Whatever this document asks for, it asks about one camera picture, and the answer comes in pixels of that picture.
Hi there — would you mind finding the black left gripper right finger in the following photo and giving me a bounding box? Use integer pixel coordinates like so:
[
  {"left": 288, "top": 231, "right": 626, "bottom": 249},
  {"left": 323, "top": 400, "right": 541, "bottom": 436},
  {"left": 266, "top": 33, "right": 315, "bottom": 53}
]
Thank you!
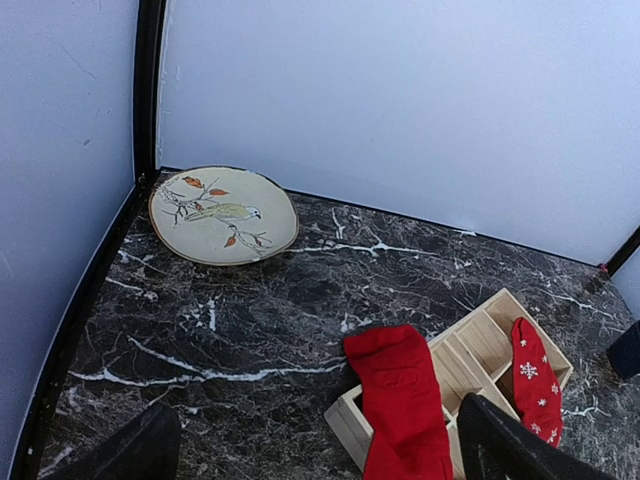
[{"left": 457, "top": 393, "right": 610, "bottom": 480}]

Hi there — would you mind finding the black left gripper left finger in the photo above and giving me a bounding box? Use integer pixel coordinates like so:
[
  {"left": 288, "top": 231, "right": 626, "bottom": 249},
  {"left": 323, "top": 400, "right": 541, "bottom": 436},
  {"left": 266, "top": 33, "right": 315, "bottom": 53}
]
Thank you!
[{"left": 48, "top": 404, "right": 181, "bottom": 480}]

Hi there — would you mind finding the red snowflake santa sock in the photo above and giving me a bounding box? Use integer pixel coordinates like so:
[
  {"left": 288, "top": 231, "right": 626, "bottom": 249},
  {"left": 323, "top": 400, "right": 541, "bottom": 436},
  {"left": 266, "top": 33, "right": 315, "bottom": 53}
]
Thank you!
[{"left": 511, "top": 317, "right": 564, "bottom": 447}]

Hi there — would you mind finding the plain red sock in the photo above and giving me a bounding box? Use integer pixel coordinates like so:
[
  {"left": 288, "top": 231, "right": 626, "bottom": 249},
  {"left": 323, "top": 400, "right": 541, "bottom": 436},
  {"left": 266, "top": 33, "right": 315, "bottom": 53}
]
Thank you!
[{"left": 343, "top": 325, "right": 453, "bottom": 479}]

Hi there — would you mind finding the wooden compartment tray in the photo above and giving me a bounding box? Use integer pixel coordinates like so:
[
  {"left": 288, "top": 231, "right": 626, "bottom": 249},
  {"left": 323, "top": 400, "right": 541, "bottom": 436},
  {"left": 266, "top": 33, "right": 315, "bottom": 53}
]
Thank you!
[{"left": 325, "top": 289, "right": 573, "bottom": 479}]

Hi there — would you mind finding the dark blue mug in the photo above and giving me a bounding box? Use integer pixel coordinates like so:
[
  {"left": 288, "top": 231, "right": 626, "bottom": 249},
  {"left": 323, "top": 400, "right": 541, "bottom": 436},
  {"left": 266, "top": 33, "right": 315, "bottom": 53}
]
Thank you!
[{"left": 606, "top": 321, "right": 640, "bottom": 380}]

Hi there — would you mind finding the bird painted ceramic plate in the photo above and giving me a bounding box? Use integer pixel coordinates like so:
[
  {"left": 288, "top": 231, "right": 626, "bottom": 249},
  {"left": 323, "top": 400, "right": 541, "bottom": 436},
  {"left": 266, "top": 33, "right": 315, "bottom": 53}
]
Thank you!
[{"left": 148, "top": 166, "right": 299, "bottom": 266}]

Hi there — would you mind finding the black right frame post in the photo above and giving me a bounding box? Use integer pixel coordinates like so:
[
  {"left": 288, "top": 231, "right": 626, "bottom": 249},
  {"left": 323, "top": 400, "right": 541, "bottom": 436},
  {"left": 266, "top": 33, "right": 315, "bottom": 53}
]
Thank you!
[{"left": 599, "top": 227, "right": 640, "bottom": 277}]

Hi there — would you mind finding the black frame post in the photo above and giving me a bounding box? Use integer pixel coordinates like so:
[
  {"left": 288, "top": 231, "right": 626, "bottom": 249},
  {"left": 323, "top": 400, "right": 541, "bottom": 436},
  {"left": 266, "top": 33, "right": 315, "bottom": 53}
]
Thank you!
[
  {"left": 599, "top": 227, "right": 640, "bottom": 277},
  {"left": 133, "top": 0, "right": 167, "bottom": 186}
]

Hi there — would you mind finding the black left frame post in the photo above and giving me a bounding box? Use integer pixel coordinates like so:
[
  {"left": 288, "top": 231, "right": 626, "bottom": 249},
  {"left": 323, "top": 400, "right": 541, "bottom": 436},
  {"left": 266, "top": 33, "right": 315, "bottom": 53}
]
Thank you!
[{"left": 133, "top": 0, "right": 167, "bottom": 186}]

